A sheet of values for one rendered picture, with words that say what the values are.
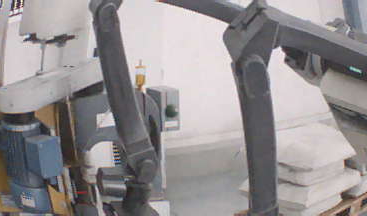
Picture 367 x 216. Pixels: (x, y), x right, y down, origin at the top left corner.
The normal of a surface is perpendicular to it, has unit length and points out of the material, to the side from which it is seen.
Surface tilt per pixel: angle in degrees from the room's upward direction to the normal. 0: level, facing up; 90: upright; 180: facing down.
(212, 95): 90
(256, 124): 118
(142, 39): 90
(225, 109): 90
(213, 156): 90
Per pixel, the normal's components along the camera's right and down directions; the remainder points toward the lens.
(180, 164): 0.50, 0.14
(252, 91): 0.20, 0.60
